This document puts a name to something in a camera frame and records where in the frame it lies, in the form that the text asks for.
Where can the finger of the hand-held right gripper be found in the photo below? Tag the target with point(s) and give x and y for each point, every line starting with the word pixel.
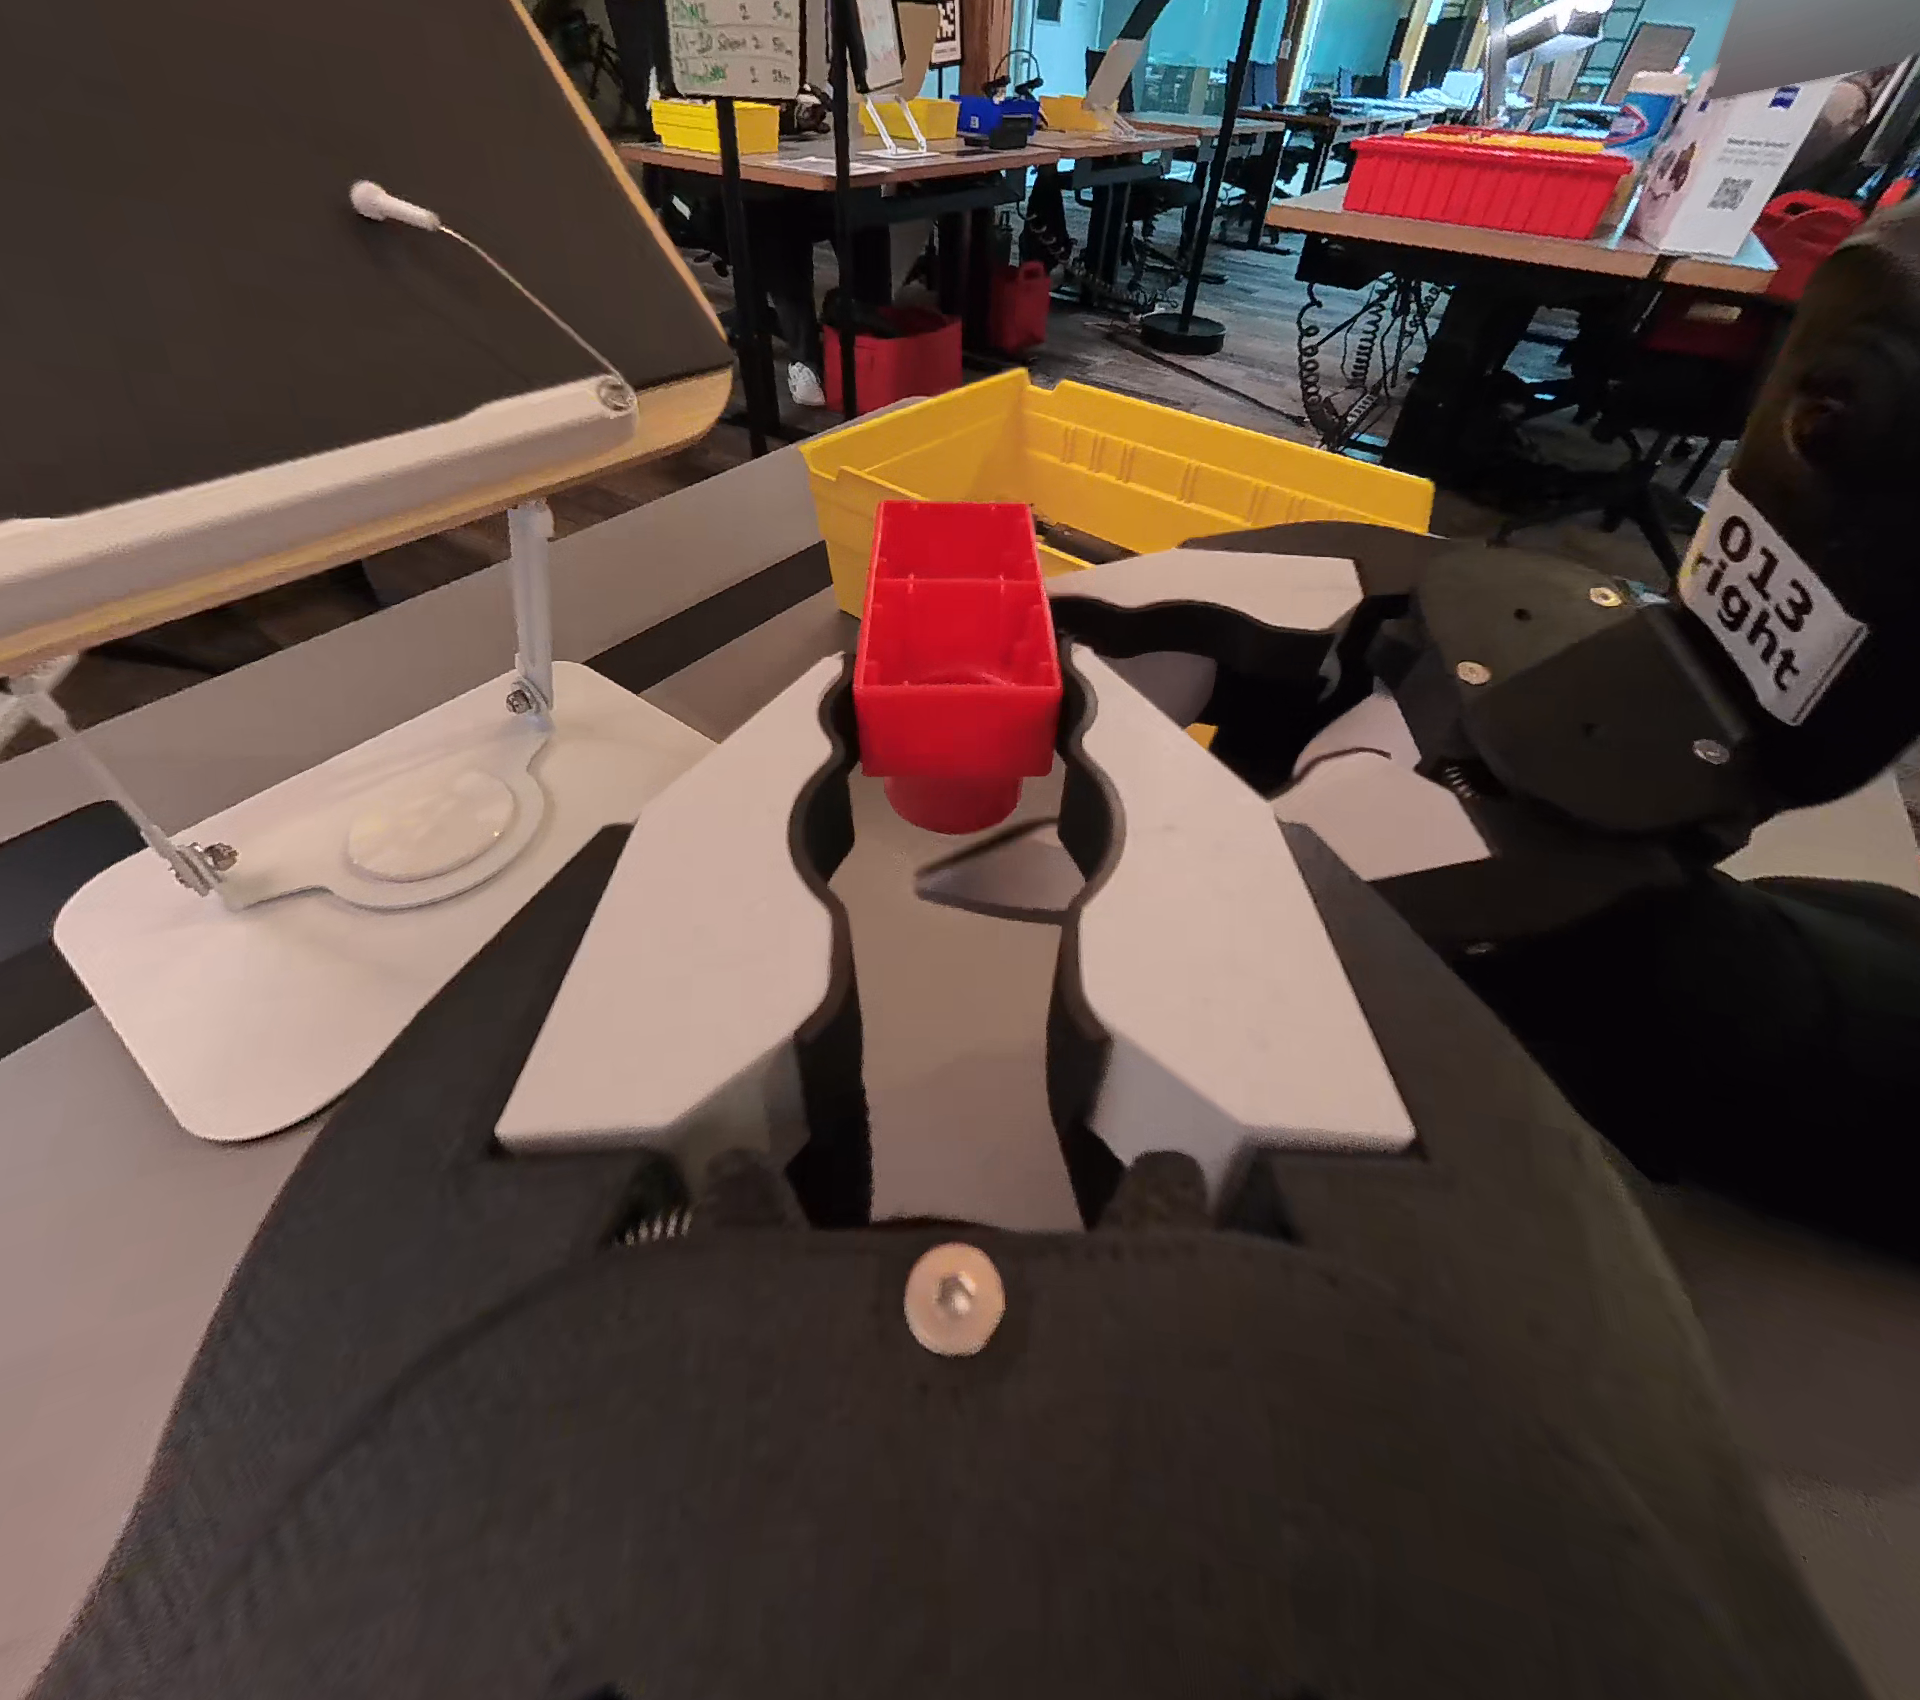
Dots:
pixel 1230 599
pixel 1380 815

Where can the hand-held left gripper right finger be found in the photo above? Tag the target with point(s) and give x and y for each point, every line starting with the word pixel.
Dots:
pixel 1244 980

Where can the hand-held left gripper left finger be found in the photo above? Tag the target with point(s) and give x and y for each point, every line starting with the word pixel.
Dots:
pixel 675 980

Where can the yellow plastic bin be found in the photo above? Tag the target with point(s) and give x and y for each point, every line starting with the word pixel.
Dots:
pixel 1200 462

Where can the red toy block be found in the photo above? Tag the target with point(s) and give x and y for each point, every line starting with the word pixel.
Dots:
pixel 960 710

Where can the person's right forearm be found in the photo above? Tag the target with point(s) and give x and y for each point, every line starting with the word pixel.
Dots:
pixel 1860 1054

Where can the black oblong object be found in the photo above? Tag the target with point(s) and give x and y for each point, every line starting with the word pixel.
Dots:
pixel 1088 545

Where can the black floor stand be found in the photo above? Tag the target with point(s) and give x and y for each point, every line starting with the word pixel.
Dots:
pixel 1184 335

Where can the white stand base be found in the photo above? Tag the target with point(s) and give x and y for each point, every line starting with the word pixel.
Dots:
pixel 270 1011

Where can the wooden work table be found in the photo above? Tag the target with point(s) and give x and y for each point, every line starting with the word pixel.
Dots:
pixel 1471 238

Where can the red tray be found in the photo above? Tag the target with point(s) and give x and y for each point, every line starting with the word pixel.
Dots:
pixel 1471 185

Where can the red chair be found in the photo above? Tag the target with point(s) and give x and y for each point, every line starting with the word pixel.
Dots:
pixel 1809 230

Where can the small yellow bin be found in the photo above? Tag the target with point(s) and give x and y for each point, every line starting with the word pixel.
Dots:
pixel 1065 112
pixel 939 118
pixel 713 128

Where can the white printed box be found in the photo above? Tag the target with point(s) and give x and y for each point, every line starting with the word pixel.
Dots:
pixel 1725 185

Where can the long wooden table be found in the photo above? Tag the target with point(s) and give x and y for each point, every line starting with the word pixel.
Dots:
pixel 930 167

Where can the small blue bin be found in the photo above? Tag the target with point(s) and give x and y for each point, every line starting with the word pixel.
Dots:
pixel 983 123

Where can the white wipes canister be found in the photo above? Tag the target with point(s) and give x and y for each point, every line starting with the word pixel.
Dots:
pixel 1659 102

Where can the white desk lamp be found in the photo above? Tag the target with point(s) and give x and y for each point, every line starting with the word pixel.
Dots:
pixel 1560 21

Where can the wooden board with black mat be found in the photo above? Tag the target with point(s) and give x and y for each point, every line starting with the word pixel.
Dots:
pixel 225 154

